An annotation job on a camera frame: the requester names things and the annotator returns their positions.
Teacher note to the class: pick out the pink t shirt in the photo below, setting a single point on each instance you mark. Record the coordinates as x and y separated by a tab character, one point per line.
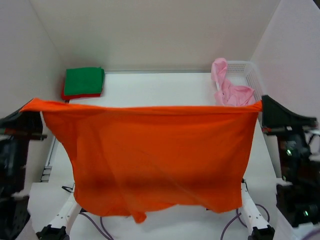
229	94

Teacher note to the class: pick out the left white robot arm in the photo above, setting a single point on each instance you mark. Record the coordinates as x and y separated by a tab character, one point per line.
15	219

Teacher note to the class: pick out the folded green t shirt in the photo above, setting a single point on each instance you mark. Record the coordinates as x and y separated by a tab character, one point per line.
85	80

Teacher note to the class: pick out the folded red t shirt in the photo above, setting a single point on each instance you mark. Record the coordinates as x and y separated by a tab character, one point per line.
80	96

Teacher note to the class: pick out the white plastic basket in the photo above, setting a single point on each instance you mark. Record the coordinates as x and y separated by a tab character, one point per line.
245	73

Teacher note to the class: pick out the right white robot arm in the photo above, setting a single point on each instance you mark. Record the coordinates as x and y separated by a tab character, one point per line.
298	195

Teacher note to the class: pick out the orange t shirt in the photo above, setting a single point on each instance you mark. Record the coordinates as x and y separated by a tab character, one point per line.
131	161

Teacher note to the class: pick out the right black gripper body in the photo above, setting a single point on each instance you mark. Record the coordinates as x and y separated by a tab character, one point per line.
289	124

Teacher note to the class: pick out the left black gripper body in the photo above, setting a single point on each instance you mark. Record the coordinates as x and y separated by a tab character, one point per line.
27	127

